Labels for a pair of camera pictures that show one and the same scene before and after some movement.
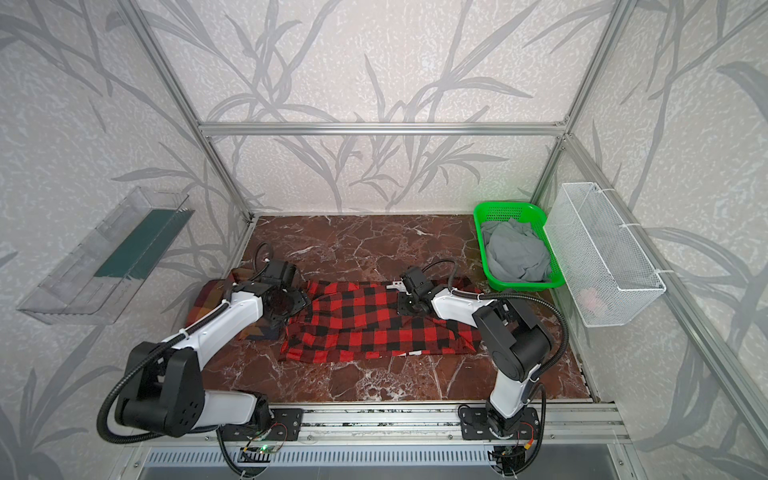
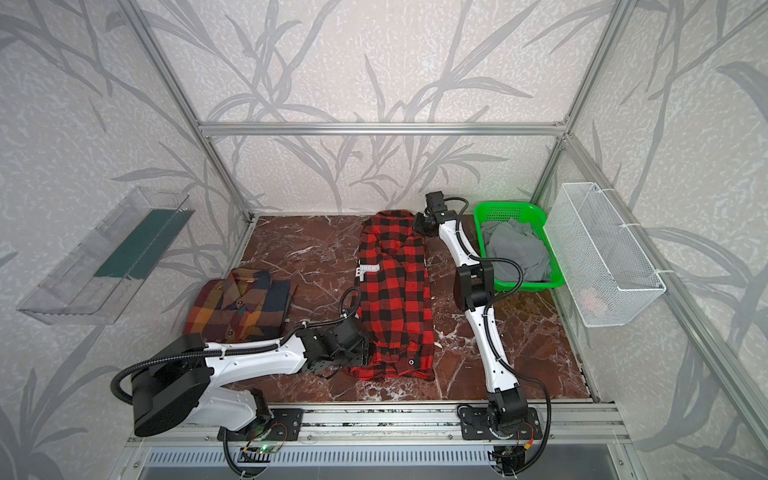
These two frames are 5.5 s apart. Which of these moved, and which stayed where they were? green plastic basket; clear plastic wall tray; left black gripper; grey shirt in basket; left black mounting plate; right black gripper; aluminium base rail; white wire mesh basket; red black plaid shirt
Moved: red black plaid shirt; right black gripper; left black gripper
Stayed: aluminium base rail; left black mounting plate; grey shirt in basket; green plastic basket; white wire mesh basket; clear plastic wall tray
